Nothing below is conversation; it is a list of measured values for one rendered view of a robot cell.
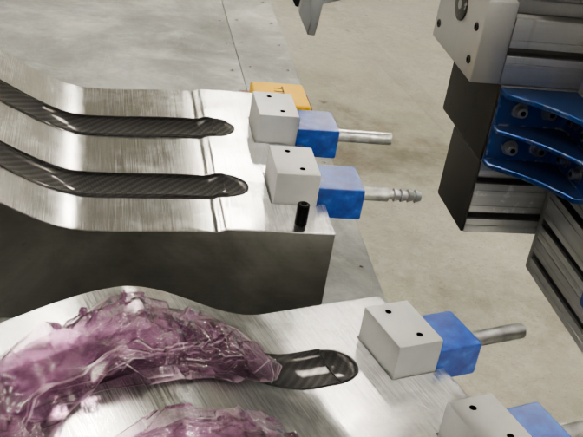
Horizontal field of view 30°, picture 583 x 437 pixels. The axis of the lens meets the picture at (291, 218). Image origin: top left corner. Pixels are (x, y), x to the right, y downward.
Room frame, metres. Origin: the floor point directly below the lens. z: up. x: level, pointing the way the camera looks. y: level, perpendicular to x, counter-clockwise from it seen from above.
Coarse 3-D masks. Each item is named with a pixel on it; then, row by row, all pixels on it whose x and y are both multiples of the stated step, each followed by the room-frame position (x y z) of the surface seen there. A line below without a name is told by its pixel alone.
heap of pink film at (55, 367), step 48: (48, 336) 0.52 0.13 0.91; (96, 336) 0.52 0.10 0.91; (144, 336) 0.52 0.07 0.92; (192, 336) 0.54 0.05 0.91; (240, 336) 0.59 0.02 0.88; (0, 384) 0.48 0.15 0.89; (48, 384) 0.49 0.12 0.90; (96, 384) 0.49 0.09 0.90; (144, 384) 0.50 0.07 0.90; (0, 432) 0.45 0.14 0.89; (48, 432) 0.46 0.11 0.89; (144, 432) 0.44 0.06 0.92; (192, 432) 0.45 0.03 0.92; (240, 432) 0.45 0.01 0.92
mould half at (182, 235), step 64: (0, 64) 0.89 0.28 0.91; (0, 128) 0.78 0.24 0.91; (0, 192) 0.68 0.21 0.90; (256, 192) 0.77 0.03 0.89; (0, 256) 0.67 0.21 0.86; (64, 256) 0.68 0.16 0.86; (128, 256) 0.69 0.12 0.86; (192, 256) 0.71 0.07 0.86; (256, 256) 0.72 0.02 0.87; (320, 256) 0.73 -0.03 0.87
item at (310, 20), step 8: (304, 0) 0.86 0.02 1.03; (312, 0) 0.85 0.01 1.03; (320, 0) 0.85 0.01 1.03; (328, 0) 0.86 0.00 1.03; (336, 0) 0.86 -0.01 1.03; (304, 8) 0.86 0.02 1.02; (312, 8) 0.85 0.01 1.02; (320, 8) 0.86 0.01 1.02; (304, 16) 0.86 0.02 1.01; (312, 16) 0.86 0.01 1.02; (304, 24) 0.86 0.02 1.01; (312, 24) 0.86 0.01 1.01; (312, 32) 0.86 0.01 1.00
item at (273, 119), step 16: (256, 96) 0.90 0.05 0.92; (272, 96) 0.91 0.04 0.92; (288, 96) 0.92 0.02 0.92; (256, 112) 0.88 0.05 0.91; (272, 112) 0.88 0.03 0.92; (288, 112) 0.88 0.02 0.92; (304, 112) 0.92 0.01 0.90; (320, 112) 0.92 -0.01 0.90; (256, 128) 0.87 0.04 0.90; (272, 128) 0.87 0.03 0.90; (288, 128) 0.87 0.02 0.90; (304, 128) 0.88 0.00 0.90; (320, 128) 0.89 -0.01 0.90; (336, 128) 0.89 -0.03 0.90; (288, 144) 0.88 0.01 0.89; (304, 144) 0.88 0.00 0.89; (320, 144) 0.89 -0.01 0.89; (336, 144) 0.89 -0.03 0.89; (384, 144) 0.92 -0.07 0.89
